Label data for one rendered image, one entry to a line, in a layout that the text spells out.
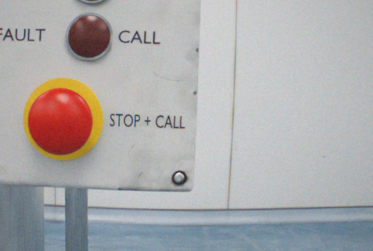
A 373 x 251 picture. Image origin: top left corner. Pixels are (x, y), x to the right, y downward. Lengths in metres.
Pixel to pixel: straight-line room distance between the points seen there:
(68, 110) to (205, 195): 3.77
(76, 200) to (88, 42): 1.22
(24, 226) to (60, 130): 0.13
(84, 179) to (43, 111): 0.06
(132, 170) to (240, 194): 3.78
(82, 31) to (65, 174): 0.09
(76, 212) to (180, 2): 1.24
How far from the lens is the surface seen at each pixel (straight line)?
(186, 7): 0.38
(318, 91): 4.23
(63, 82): 0.38
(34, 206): 0.45
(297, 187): 4.26
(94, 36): 0.37
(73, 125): 0.35
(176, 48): 0.38
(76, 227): 1.59
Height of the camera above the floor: 1.00
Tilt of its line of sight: 3 degrees down
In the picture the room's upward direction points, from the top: 2 degrees clockwise
